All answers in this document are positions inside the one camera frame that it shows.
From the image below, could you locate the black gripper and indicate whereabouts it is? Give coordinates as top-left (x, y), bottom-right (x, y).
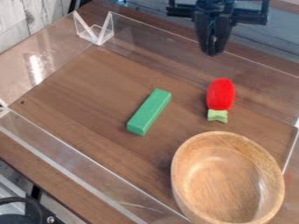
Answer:
top-left (166, 0), bottom-right (271, 56)

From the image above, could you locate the red plush toy green stem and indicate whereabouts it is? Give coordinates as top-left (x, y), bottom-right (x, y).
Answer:
top-left (206, 78), bottom-right (236, 123)

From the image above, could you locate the green rectangular block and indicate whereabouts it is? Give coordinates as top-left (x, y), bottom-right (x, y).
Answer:
top-left (126, 88), bottom-right (172, 136)

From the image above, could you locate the oval wooden bowl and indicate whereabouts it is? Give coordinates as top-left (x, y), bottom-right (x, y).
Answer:
top-left (171, 131), bottom-right (286, 224)

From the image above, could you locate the black clamp with bolt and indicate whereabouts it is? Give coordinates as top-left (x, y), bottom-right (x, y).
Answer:
top-left (24, 196), bottom-right (66, 224)

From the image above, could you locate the clear acrylic back wall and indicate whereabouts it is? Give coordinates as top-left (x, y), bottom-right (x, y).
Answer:
top-left (106, 12), bottom-right (299, 124)

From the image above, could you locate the clear acrylic wall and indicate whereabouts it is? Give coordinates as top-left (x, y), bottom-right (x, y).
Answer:
top-left (106, 12), bottom-right (299, 124)
top-left (0, 108), bottom-right (191, 224)

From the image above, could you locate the clear acrylic corner bracket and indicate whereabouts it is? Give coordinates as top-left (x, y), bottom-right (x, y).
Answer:
top-left (72, 11), bottom-right (115, 46)

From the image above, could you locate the clear acrylic front wall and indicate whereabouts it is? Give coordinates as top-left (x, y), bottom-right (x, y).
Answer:
top-left (0, 108), bottom-right (191, 224)

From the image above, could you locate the black cable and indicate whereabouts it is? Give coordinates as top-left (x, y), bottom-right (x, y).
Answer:
top-left (0, 197), bottom-right (39, 224)

